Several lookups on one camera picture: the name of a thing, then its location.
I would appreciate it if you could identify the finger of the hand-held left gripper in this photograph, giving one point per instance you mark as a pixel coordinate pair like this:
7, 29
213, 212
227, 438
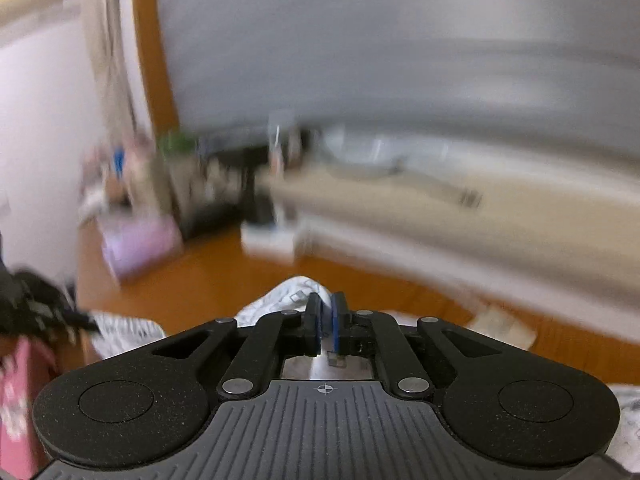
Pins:
55, 310

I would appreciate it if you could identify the wooden window frame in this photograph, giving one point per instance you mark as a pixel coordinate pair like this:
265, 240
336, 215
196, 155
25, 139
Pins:
150, 35

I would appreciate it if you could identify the green object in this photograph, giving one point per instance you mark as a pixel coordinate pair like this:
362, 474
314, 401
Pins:
175, 142

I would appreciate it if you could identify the pink patterned pack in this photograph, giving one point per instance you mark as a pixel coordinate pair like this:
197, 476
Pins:
20, 410

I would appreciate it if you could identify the white power strip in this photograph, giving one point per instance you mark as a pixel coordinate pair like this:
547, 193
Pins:
270, 240

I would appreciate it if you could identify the long black box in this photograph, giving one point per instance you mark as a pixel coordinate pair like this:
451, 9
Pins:
235, 145

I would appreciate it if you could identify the beige window sill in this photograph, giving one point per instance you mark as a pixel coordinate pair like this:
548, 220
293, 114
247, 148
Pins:
450, 230

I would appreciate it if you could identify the grey window blind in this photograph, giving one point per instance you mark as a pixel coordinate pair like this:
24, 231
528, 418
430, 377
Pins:
375, 35

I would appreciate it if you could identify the purple box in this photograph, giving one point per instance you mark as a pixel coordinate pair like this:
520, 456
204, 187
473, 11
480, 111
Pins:
137, 250

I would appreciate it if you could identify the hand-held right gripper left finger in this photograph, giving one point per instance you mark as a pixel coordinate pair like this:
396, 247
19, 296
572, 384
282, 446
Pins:
314, 325

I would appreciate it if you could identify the beige curtain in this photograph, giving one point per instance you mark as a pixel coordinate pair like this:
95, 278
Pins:
107, 35

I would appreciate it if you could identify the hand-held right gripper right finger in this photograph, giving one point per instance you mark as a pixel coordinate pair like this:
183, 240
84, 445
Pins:
339, 325

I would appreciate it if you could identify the white patterned garment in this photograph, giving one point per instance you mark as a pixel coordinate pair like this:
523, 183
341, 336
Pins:
280, 300

